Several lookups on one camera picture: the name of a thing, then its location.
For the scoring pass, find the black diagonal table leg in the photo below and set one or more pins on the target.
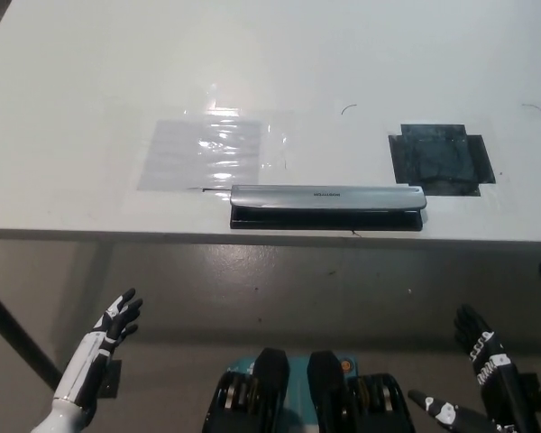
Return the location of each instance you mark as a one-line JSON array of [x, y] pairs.
[[18, 340]]

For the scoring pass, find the black tape patch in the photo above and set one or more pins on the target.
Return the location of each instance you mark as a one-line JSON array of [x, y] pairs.
[[439, 158]]

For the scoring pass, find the silver black hole puncher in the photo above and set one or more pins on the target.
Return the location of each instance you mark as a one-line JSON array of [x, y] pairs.
[[327, 199]]

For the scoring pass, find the black teal robot torso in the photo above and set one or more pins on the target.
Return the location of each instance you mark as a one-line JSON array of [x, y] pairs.
[[306, 397]]

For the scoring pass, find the clear plastic sheet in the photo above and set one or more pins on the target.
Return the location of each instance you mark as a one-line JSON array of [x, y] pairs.
[[200, 153]]

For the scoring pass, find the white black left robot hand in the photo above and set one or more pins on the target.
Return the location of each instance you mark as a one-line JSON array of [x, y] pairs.
[[88, 363]]

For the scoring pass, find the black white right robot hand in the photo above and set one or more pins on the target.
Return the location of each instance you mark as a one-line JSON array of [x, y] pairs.
[[500, 388]]

